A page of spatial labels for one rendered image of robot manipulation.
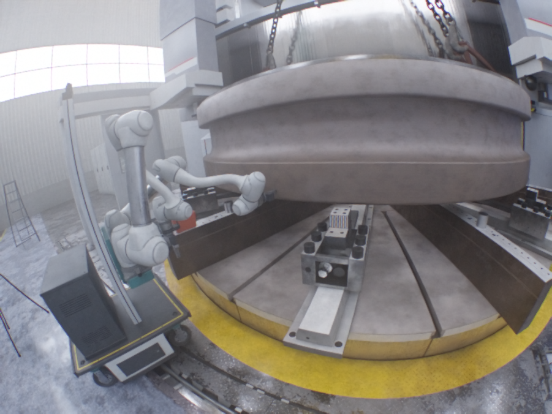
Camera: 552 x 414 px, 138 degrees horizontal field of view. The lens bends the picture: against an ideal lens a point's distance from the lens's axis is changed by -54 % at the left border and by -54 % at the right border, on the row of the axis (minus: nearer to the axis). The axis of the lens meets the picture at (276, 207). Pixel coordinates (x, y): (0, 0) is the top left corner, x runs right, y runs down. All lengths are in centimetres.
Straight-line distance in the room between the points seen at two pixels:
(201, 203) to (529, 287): 316
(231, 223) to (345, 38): 410
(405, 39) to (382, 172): 378
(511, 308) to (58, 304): 249
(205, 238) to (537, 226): 300
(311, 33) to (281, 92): 374
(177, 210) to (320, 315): 94
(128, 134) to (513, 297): 216
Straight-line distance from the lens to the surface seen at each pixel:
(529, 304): 153
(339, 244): 127
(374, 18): 505
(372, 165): 138
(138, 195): 112
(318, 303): 126
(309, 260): 127
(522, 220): 258
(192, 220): 183
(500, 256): 161
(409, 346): 152
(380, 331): 134
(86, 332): 155
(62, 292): 142
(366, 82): 139
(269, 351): 164
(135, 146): 113
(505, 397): 179
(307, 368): 154
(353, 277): 127
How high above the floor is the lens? 134
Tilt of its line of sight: 19 degrees down
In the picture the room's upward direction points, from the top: 7 degrees counter-clockwise
